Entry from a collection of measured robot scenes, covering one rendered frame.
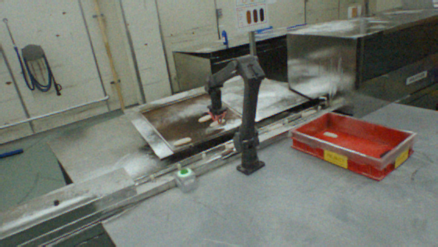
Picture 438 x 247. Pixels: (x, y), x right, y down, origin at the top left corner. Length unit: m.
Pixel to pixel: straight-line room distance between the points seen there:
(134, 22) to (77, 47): 0.90
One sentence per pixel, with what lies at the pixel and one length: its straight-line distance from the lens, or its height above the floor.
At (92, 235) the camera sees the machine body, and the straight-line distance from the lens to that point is 1.44.
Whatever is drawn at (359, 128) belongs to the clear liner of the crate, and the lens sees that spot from 1.74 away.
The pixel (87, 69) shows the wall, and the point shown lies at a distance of 5.07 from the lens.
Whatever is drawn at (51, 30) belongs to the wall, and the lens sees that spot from 4.97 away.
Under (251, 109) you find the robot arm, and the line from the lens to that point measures 1.30.
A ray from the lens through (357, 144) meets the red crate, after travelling 1.69.
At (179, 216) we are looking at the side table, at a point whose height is 0.82.
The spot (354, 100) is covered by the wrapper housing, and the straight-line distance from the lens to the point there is 1.91.
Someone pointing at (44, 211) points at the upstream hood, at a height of 0.92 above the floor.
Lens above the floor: 1.62
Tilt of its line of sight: 23 degrees down
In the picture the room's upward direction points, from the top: 8 degrees counter-clockwise
